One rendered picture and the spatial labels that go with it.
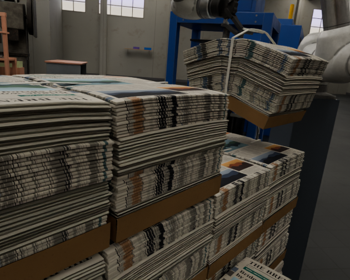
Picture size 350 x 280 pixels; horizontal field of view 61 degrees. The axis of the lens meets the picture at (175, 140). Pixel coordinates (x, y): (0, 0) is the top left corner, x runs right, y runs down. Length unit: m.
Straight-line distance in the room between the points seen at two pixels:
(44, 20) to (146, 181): 13.08
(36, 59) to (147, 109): 13.14
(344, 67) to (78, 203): 1.04
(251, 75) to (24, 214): 0.75
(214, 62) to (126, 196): 0.68
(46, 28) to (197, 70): 12.50
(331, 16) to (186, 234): 0.96
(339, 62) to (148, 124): 0.91
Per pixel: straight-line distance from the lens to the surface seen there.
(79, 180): 0.39
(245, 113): 0.96
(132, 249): 0.52
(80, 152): 0.38
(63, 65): 7.39
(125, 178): 0.45
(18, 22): 10.74
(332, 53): 1.26
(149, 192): 0.49
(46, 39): 13.43
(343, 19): 1.29
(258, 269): 0.88
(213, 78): 1.04
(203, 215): 0.66
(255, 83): 0.94
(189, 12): 1.25
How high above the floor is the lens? 1.12
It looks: 15 degrees down
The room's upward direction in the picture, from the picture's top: 5 degrees clockwise
